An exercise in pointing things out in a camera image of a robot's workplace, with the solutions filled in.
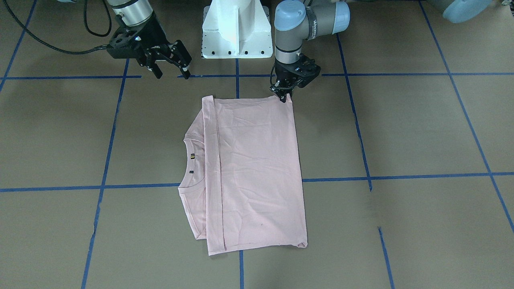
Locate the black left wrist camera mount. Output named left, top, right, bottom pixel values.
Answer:
left=294, top=53, right=321, bottom=88

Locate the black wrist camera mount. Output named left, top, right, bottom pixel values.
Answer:
left=106, top=28, right=141, bottom=59
left=294, top=53, right=321, bottom=88

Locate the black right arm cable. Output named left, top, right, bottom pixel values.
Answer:
left=4, top=0, right=113, bottom=55

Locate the pink Snoopy t-shirt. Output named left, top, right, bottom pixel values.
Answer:
left=178, top=96, right=307, bottom=256

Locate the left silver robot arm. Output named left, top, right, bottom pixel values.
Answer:
left=270, top=0, right=351, bottom=103

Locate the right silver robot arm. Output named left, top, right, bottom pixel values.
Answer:
left=69, top=0, right=192, bottom=80

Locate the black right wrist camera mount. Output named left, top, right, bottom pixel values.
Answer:
left=106, top=28, right=141, bottom=59

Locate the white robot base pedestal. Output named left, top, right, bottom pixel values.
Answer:
left=201, top=0, right=273, bottom=59

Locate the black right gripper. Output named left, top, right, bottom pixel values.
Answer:
left=124, top=18, right=192, bottom=80

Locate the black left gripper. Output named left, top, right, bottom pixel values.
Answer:
left=271, top=60, right=305, bottom=104

